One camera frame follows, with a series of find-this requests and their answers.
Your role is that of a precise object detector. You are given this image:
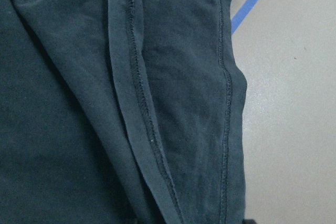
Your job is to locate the black graphic t-shirt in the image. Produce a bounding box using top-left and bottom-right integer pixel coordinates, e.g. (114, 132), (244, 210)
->
(1, 0), (247, 223)

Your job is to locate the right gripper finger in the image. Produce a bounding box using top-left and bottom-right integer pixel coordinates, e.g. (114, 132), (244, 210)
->
(243, 219), (256, 224)

